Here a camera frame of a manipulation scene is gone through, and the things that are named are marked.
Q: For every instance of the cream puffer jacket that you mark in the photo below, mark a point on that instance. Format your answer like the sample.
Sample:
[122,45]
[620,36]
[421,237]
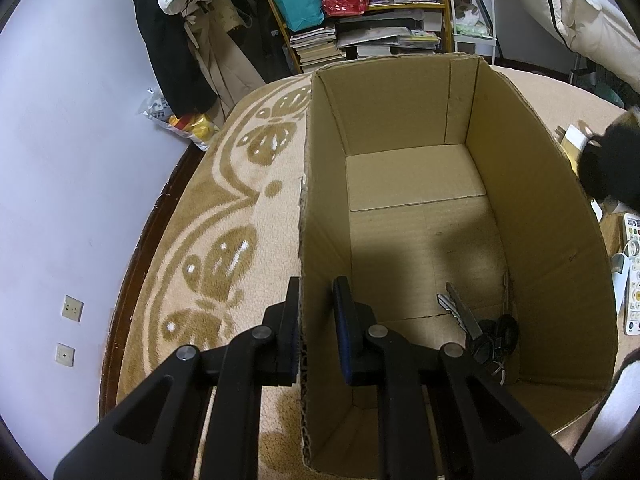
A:
[580,5]

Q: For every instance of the beige coat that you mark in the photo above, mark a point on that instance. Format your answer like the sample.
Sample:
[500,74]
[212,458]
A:
[230,55]

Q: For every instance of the bunch of keys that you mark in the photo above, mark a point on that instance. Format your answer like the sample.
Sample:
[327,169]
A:
[492,335]

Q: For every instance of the pile of folders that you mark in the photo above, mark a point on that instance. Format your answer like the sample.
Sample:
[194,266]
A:
[385,32]

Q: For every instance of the plastic snack bag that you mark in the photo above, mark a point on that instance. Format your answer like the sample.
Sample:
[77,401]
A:
[190,125]

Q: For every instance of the cardboard box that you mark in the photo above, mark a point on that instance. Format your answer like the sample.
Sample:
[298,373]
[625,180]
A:
[415,110]

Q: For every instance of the wooden shelf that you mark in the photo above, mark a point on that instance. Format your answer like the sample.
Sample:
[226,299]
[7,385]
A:
[279,12]

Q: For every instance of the white remote control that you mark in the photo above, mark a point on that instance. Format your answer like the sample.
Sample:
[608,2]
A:
[634,280]

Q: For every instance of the dark wooden bed frame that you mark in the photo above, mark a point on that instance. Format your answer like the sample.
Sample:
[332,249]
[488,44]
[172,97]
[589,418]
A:
[130,270]

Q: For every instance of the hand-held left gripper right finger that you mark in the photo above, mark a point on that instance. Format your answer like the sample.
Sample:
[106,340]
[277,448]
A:
[345,332]

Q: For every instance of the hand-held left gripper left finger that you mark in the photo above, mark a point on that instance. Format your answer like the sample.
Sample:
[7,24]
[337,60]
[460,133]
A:
[291,332]

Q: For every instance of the stack of books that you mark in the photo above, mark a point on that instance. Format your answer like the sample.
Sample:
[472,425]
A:
[317,50]

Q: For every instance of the butterfly printed blanket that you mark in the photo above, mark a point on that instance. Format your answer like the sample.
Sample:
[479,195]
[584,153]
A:
[225,210]

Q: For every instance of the wall socket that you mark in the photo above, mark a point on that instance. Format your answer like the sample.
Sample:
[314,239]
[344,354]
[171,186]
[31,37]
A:
[65,354]
[72,308]

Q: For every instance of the white trolley cart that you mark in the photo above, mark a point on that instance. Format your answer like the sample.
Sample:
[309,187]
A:
[472,30]

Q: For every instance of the black coat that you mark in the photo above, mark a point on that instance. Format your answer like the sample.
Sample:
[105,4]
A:
[165,55]

